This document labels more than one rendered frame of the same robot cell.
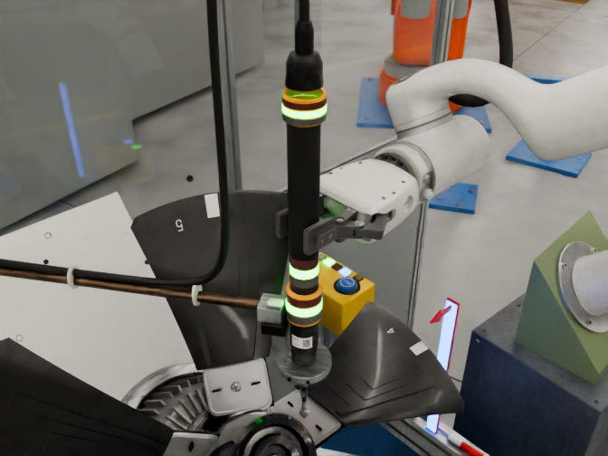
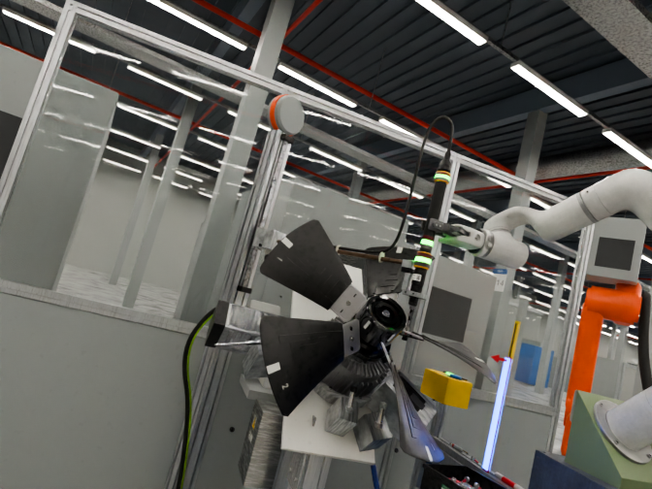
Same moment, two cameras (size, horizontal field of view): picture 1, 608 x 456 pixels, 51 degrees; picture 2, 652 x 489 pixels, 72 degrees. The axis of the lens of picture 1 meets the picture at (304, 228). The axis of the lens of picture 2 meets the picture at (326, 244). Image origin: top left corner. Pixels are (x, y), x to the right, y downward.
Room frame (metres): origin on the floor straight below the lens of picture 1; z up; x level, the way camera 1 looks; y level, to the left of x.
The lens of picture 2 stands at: (-0.65, -0.34, 1.20)
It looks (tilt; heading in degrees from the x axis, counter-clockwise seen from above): 7 degrees up; 28
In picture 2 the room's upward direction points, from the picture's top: 15 degrees clockwise
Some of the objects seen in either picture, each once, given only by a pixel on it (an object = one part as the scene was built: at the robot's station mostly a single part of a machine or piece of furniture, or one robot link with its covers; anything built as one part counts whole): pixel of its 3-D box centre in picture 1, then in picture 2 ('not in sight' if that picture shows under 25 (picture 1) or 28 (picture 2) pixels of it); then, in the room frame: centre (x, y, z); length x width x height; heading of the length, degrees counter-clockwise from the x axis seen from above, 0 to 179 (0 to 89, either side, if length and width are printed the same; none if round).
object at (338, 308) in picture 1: (330, 295); (444, 389); (1.04, -0.06, 1.02); 0.16 x 0.10 x 0.11; 44
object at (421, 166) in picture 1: (402, 177); (480, 243); (0.70, -0.12, 1.49); 0.09 x 0.03 x 0.08; 44
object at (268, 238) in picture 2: not in sight; (268, 240); (0.70, 0.61, 1.38); 0.10 x 0.07 x 0.08; 79
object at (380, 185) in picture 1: (367, 194); (462, 237); (0.66, -0.08, 1.49); 0.11 x 0.10 x 0.07; 134
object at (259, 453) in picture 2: not in sight; (263, 441); (0.67, 0.39, 0.73); 0.15 x 0.09 x 0.22; 44
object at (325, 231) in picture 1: (335, 235); (441, 226); (0.57, -0.03, 1.49); 0.07 x 0.03 x 0.03; 134
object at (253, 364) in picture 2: not in sight; (266, 357); (0.39, 0.30, 1.03); 0.15 x 0.10 x 0.14; 44
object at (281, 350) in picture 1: (296, 335); (414, 278); (0.58, 0.01, 1.34); 0.09 x 0.07 x 0.10; 79
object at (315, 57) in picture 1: (304, 232); (431, 227); (0.58, 0.00, 1.49); 0.04 x 0.04 x 0.46
